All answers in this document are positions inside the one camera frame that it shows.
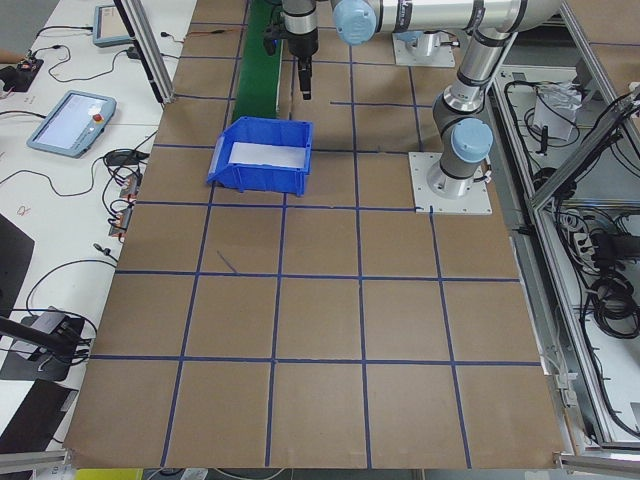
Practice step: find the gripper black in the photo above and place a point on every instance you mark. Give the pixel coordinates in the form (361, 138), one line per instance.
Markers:
(301, 42)

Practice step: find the teach pendant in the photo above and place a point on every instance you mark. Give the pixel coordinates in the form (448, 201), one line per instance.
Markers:
(109, 29)
(74, 124)

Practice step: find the near teach pendant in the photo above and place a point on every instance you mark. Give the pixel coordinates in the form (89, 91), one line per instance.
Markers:
(74, 124)

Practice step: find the far teach pendant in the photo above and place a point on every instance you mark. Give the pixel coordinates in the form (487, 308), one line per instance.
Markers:
(109, 29)

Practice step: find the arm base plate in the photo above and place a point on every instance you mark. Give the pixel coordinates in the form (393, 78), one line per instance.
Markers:
(436, 193)
(403, 58)

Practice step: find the green conveyor belt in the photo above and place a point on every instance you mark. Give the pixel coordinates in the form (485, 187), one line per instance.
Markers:
(257, 87)

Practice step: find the aluminium frame post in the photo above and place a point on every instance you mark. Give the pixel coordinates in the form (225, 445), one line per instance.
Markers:
(135, 20)

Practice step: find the blue source bin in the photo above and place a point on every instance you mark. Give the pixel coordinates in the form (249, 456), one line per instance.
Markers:
(264, 155)

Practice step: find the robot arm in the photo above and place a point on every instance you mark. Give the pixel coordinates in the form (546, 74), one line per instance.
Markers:
(459, 95)
(426, 44)

